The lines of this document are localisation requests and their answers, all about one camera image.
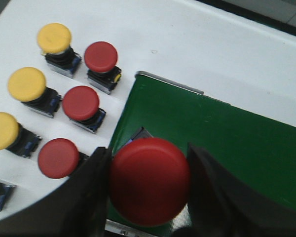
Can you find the yellow mushroom push button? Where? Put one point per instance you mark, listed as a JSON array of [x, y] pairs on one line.
[[54, 40], [15, 138], [28, 86]]

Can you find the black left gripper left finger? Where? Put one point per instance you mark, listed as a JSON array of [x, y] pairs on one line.
[[78, 208]]

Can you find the red mushroom push button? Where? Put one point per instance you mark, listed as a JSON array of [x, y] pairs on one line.
[[81, 105], [101, 58], [149, 180], [60, 158]]

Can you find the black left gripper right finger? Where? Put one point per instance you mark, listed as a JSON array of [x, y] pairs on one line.
[[220, 205]]

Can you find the green conveyor belt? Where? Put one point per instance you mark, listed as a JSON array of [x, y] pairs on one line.
[[259, 151]]

